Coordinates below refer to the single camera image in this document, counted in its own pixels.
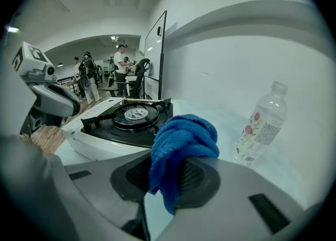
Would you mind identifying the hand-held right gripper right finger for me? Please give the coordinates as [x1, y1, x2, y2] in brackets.
[154, 155, 308, 241]

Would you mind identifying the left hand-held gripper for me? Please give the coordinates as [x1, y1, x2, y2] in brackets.
[11, 41, 81, 135]

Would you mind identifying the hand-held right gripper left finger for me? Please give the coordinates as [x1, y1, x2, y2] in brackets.
[46, 150, 153, 241]

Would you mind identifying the white portable gas stove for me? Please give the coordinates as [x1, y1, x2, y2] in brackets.
[61, 97, 175, 162]

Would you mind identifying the blue cloth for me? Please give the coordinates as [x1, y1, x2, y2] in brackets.
[148, 113, 220, 216]

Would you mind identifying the clear plastic bottle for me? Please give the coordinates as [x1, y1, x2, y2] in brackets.
[231, 80, 289, 168]

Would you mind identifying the white desk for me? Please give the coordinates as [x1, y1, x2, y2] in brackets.
[125, 75, 145, 97]

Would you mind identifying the whiteboard on black stand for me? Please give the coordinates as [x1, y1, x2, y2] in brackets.
[144, 9, 168, 100]

